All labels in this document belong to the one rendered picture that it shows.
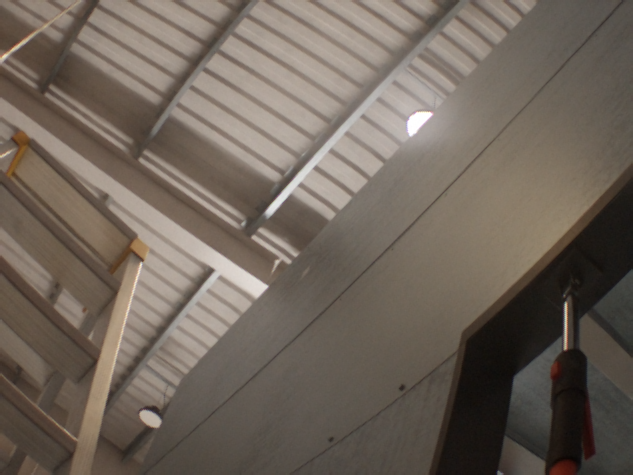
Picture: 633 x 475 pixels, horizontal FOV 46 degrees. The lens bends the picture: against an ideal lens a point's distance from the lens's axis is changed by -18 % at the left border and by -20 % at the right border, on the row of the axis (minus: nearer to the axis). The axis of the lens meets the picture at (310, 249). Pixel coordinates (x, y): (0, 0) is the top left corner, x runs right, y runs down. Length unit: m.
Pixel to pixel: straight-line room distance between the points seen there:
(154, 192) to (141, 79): 1.19
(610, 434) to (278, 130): 6.04
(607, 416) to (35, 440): 2.17
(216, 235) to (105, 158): 1.42
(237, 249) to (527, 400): 6.26
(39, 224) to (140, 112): 7.31
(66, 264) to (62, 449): 0.48
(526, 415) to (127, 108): 6.53
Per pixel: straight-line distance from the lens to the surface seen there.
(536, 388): 2.60
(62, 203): 1.48
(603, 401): 2.67
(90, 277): 1.24
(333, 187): 8.42
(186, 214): 8.55
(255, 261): 8.66
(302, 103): 8.03
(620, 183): 1.01
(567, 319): 0.99
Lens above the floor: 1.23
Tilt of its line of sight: 52 degrees up
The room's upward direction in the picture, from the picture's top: 23 degrees clockwise
